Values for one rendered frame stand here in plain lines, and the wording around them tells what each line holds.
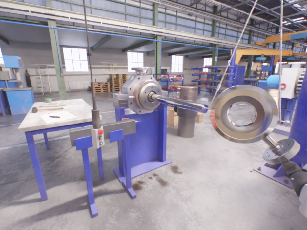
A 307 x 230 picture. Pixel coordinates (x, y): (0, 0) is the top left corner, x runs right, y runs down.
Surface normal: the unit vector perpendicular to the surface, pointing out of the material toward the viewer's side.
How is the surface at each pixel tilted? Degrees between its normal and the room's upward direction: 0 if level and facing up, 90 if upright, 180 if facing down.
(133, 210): 0
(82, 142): 90
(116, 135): 90
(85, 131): 90
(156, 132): 90
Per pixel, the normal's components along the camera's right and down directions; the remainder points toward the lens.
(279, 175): 0.15, 0.26
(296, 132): -0.99, 0.03
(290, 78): -0.85, 0.14
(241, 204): 0.00, -0.96
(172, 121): -0.59, 0.22
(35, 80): 0.52, 0.23
